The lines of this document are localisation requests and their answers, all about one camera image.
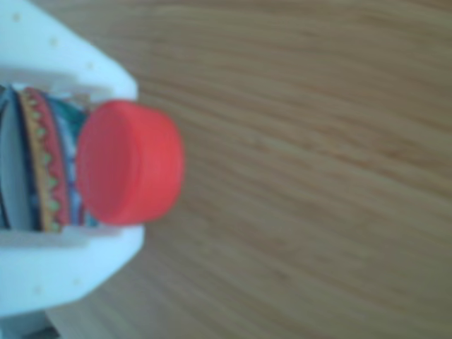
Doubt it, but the red bottle cap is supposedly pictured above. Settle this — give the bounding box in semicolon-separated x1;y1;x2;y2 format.
76;100;186;227

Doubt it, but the painted ceramic cup black rim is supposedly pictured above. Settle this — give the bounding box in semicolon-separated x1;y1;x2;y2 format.
0;84;93;234

